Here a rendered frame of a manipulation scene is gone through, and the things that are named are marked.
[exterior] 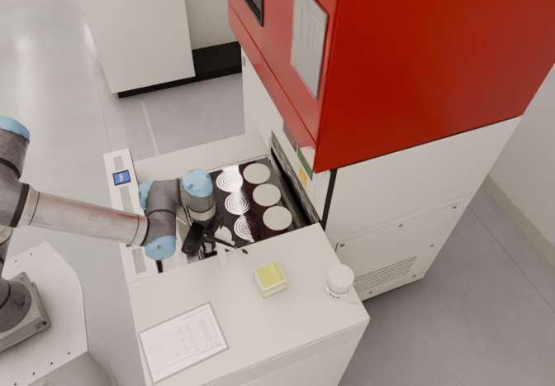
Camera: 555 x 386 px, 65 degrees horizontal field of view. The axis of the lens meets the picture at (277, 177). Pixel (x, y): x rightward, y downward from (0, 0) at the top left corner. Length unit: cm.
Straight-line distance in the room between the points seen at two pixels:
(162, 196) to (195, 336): 39
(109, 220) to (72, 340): 55
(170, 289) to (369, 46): 86
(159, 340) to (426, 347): 148
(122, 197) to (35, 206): 57
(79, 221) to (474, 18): 100
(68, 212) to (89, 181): 193
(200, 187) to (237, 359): 46
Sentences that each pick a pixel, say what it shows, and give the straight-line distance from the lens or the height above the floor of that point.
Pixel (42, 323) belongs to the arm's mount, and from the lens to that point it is 157.
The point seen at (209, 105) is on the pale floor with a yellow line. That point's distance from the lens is 330.
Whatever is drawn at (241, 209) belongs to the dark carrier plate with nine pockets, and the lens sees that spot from 153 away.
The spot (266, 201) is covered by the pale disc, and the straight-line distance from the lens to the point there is 155.
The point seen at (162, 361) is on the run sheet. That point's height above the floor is 97.
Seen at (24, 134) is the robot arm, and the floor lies 145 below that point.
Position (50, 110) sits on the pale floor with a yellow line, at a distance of 358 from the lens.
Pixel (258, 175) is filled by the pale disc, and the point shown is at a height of 90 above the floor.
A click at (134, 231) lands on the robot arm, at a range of 108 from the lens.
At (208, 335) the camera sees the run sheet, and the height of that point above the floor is 97.
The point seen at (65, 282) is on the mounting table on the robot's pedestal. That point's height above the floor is 82.
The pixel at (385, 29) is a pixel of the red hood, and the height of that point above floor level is 165.
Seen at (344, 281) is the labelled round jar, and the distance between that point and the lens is 123.
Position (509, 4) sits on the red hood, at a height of 165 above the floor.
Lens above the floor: 215
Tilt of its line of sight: 50 degrees down
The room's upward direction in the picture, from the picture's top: 2 degrees clockwise
